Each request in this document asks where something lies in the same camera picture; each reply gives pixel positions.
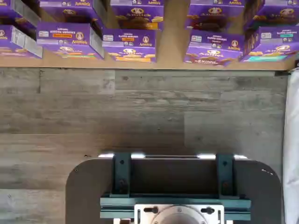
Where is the wooden shelf board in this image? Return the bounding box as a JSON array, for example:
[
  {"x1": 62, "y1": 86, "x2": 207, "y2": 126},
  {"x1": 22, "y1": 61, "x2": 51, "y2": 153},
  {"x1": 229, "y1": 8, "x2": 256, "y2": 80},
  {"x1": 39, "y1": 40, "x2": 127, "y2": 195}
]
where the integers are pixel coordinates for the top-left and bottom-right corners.
[{"x1": 0, "y1": 0, "x2": 299, "y2": 70}]

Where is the purple Annie's snack box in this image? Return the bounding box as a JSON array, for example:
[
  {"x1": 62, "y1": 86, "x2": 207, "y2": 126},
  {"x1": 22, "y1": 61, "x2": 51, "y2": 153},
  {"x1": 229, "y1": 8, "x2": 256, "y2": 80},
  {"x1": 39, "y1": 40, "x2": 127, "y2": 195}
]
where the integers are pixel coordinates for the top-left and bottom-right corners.
[
  {"x1": 186, "y1": 0, "x2": 246, "y2": 32},
  {"x1": 36, "y1": 22, "x2": 105, "y2": 60},
  {"x1": 102, "y1": 28, "x2": 157, "y2": 63},
  {"x1": 39, "y1": 0, "x2": 103, "y2": 32},
  {"x1": 0, "y1": 0, "x2": 42, "y2": 28},
  {"x1": 240, "y1": 26, "x2": 299, "y2": 63},
  {"x1": 245, "y1": 0, "x2": 299, "y2": 31},
  {"x1": 184, "y1": 29, "x2": 243, "y2": 68},
  {"x1": 110, "y1": 0, "x2": 164, "y2": 31},
  {"x1": 0, "y1": 24, "x2": 43, "y2": 59}
]

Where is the silver mounting plate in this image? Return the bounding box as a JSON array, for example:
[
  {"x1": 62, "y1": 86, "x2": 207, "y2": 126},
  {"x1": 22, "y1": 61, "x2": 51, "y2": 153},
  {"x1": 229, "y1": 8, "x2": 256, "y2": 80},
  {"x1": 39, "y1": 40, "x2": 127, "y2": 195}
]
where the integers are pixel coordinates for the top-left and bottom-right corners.
[{"x1": 134, "y1": 203, "x2": 225, "y2": 224}]

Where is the plain white curtain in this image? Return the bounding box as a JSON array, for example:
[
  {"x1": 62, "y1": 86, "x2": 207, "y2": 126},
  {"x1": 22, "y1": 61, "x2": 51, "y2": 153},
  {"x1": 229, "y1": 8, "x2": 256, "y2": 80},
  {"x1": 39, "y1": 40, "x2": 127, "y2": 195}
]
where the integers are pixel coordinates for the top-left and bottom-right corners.
[{"x1": 283, "y1": 67, "x2": 299, "y2": 224}]

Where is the green aluminium mount frame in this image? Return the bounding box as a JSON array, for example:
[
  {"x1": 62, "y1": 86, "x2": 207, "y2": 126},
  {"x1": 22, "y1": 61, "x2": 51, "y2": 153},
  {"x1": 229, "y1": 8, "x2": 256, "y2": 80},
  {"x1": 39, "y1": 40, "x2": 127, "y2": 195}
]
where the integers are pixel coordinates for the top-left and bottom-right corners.
[{"x1": 100, "y1": 153, "x2": 252, "y2": 221}]

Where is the dark rounded base plate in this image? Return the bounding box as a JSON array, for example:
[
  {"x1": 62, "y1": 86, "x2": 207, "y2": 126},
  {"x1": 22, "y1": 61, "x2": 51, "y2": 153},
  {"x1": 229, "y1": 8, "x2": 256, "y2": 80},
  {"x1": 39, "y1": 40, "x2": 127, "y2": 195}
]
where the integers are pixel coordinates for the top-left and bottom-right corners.
[{"x1": 65, "y1": 154, "x2": 282, "y2": 224}]

